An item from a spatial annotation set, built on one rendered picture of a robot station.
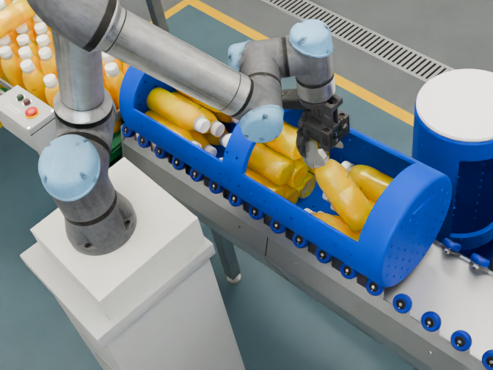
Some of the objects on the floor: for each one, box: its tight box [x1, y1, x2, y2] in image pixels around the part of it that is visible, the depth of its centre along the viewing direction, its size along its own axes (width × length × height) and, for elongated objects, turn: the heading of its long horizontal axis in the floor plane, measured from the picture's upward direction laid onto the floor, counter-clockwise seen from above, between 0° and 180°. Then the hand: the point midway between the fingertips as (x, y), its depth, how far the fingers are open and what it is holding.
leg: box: [211, 228, 241, 284], centre depth 261 cm, size 6×6×63 cm
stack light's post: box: [146, 0, 169, 33], centre depth 278 cm, size 4×4×110 cm
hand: (315, 156), depth 153 cm, fingers closed on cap, 4 cm apart
